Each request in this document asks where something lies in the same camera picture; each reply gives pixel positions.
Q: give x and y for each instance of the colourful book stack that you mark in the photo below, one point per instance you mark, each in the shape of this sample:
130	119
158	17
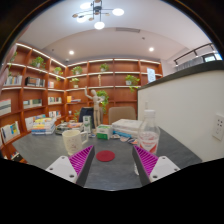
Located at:
43	126

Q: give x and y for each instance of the clear plastic water bottle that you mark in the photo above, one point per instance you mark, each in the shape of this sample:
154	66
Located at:
149	133

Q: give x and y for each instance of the tall green white carton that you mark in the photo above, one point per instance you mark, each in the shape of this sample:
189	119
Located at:
87	124

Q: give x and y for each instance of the white mug with red drawing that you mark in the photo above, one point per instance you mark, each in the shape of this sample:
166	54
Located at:
71	141

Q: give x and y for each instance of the white wall socket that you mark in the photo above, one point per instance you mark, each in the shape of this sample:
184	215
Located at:
219	127

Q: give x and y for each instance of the white wall switch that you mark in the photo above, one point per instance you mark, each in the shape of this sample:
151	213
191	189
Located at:
146	106

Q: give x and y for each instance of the wooden artist mannequin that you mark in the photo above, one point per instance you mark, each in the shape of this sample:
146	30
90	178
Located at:
96	106

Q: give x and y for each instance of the round ceiling spotlight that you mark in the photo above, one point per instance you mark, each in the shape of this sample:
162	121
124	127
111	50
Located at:
71	52
151	49

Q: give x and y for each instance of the beige upholstered chair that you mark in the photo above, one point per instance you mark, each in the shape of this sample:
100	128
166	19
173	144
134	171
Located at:
121	114

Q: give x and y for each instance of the ceiling air vent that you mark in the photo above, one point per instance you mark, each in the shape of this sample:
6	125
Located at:
128	30

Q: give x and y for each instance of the green and white box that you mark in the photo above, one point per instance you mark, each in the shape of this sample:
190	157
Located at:
104	132

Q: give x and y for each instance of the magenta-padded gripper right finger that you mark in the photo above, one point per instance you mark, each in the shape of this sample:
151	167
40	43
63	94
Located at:
161	166

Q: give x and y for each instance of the branched ceiling lamp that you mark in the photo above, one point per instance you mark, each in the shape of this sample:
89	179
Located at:
97	12

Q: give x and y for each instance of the flat round red coaster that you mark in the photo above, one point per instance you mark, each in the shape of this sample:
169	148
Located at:
105	156

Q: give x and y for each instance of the dark office chair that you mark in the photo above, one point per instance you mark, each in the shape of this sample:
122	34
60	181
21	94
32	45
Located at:
86	113

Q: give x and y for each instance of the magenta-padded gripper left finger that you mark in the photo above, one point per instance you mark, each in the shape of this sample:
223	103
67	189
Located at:
63	166

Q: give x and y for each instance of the wooden shelf unit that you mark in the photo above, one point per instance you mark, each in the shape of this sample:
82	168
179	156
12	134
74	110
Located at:
113	80

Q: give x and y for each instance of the dark metal railing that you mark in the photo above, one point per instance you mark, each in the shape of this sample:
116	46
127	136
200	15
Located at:
195	51

